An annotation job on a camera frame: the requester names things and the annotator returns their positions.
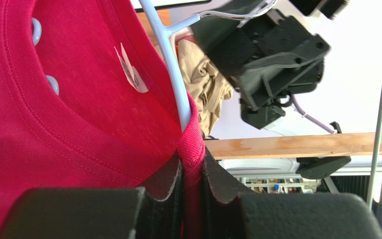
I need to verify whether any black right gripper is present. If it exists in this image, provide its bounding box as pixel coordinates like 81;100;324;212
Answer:
190;0;330;111

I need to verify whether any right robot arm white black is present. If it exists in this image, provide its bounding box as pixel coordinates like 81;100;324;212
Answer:
191;0;340;140

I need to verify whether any wooden clothes rack frame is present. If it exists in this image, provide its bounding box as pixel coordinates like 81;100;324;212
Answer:
205;132;375;160

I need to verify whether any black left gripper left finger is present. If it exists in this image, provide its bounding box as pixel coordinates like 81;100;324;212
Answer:
0;153;183;239

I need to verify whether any beige t-shirt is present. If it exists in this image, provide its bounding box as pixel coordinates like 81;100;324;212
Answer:
177;39;233;138

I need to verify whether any magenta t-shirt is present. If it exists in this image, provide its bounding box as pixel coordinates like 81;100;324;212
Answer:
0;0;205;239

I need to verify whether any blue hanger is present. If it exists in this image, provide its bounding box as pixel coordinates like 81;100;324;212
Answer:
30;0;280;133

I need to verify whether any white whiteboard black frame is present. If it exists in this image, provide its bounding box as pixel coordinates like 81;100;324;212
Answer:
130;0;211;12

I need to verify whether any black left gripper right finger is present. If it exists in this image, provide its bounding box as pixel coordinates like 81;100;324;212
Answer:
201;151;382;239

